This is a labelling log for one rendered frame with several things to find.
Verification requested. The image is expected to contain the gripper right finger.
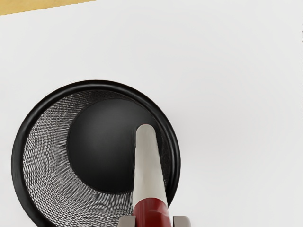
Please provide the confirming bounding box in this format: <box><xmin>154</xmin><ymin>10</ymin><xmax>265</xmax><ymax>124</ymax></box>
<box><xmin>172</xmin><ymin>215</ymin><xmax>192</xmax><ymax>227</ymax></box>

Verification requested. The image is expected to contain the black mesh pen holder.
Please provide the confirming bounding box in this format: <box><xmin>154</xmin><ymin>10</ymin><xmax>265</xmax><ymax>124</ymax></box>
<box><xmin>10</xmin><ymin>79</ymin><xmax>182</xmax><ymax>227</ymax></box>

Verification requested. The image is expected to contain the white pen with red cap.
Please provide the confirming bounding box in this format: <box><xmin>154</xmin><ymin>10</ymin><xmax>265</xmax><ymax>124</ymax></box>
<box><xmin>131</xmin><ymin>124</ymin><xmax>171</xmax><ymax>227</ymax></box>

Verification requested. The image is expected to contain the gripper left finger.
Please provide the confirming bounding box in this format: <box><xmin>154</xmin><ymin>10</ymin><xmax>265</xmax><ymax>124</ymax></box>
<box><xmin>117</xmin><ymin>215</ymin><xmax>137</xmax><ymax>227</ymax></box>

